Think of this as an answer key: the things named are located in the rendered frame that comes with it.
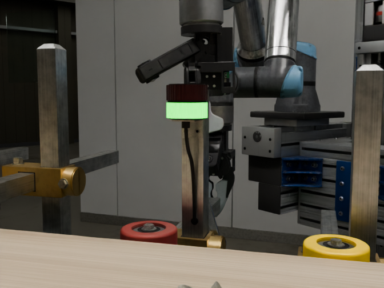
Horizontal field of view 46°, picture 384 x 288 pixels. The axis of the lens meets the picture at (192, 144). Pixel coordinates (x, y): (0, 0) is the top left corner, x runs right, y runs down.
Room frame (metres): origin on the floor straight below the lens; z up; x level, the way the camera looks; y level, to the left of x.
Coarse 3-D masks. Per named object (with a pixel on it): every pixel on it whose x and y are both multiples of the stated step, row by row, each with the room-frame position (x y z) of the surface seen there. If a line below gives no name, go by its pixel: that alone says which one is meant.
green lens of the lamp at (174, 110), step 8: (168, 104) 0.65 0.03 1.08; (176, 104) 0.64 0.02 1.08; (184, 104) 0.63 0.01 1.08; (192, 104) 0.63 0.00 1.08; (200, 104) 0.64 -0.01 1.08; (168, 112) 0.65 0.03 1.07; (176, 112) 0.64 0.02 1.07; (184, 112) 0.63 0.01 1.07; (192, 112) 0.63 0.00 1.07; (200, 112) 0.64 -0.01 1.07
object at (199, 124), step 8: (176, 120) 0.65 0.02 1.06; (184, 120) 0.64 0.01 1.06; (192, 120) 0.64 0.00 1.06; (200, 120) 0.67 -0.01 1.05; (184, 128) 0.65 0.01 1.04; (192, 128) 0.69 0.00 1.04; (200, 128) 0.68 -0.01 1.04; (184, 136) 0.69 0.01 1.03; (192, 136) 0.69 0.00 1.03; (200, 136) 0.68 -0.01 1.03; (192, 160) 0.67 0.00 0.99; (192, 168) 0.68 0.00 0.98; (192, 176) 0.68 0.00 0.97; (192, 184) 0.68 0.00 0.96; (192, 192) 0.68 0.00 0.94
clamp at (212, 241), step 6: (180, 234) 0.71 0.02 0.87; (210, 234) 0.71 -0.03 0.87; (180, 240) 0.69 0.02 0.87; (186, 240) 0.69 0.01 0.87; (192, 240) 0.68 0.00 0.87; (198, 240) 0.68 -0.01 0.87; (204, 240) 0.68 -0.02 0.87; (210, 240) 0.69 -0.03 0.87; (216, 240) 0.69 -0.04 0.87; (222, 240) 0.69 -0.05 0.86; (198, 246) 0.68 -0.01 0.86; (204, 246) 0.68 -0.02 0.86; (210, 246) 0.68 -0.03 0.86; (216, 246) 0.68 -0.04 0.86; (222, 246) 0.69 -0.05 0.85
